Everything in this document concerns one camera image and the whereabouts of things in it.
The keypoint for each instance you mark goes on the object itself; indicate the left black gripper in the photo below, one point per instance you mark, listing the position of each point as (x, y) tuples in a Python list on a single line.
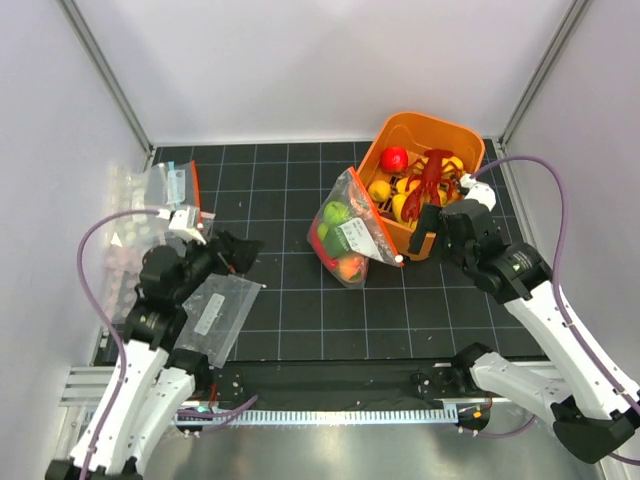
[(239, 253)]

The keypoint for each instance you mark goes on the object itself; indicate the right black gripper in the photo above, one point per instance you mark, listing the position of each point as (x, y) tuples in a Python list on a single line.
[(430, 219)]

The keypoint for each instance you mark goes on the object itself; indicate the orange zipper clear bag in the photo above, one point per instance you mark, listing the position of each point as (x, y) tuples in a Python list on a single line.
[(365, 231)]

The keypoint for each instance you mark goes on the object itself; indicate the green apple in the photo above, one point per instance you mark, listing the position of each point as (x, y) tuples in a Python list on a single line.
[(322, 231), (336, 213)]

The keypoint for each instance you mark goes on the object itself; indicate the red chili pepper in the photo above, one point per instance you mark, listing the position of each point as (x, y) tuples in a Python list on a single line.
[(315, 242)]

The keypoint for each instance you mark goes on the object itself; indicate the peach fruit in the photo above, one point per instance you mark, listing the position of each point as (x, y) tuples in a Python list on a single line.
[(352, 268)]

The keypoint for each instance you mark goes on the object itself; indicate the green apple top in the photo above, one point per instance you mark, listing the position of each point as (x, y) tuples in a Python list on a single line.
[(336, 213)]

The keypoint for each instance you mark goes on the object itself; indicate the green bell pepper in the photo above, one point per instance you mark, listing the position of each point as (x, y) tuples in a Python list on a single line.
[(335, 243)]

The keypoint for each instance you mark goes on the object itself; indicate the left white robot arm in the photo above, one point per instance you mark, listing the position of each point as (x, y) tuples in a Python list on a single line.
[(152, 376)]

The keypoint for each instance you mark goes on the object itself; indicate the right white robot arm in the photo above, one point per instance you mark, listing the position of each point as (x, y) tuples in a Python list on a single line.
[(593, 410)]

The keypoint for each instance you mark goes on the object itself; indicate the clear bag white label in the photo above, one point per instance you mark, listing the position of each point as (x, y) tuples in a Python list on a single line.
[(216, 312)]

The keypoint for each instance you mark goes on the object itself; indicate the red toy lobster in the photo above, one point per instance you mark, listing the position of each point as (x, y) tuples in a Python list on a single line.
[(434, 187)]

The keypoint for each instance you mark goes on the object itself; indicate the yellow orange fruit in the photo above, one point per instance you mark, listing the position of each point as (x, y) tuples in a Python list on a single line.
[(380, 191)]

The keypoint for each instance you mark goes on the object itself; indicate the orange plastic basket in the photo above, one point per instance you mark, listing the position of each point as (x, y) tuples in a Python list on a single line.
[(416, 132)]

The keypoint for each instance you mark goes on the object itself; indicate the yellow bell pepper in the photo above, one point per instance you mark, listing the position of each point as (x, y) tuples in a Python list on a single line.
[(453, 166)]

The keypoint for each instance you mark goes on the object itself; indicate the black grid mat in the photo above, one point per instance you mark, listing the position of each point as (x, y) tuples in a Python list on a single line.
[(271, 192)]

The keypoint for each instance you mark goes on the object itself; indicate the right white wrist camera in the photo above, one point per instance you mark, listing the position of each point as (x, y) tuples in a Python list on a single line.
[(472, 189)]

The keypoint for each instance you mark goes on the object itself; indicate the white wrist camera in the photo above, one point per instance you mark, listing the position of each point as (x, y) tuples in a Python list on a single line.
[(472, 189), (183, 223)]

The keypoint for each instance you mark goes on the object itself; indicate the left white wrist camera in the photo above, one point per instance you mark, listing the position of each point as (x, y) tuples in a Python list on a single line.
[(183, 223)]

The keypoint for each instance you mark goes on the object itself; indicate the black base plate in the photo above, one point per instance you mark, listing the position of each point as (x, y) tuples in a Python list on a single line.
[(338, 385)]

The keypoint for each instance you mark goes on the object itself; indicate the slotted cable duct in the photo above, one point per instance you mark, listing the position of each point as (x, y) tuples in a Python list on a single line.
[(446, 415)]

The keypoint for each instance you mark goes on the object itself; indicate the aluminium front rail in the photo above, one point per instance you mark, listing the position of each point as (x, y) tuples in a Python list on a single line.
[(85, 386)]

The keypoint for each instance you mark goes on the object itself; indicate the right aluminium frame post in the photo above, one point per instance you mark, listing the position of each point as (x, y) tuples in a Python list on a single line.
[(560, 39)]

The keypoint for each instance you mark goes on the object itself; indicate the aluminium frame post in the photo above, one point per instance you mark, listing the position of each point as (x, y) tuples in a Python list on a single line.
[(96, 56), (560, 39)]

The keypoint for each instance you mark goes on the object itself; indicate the left aluminium frame post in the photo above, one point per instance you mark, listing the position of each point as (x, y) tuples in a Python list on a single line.
[(96, 56)]

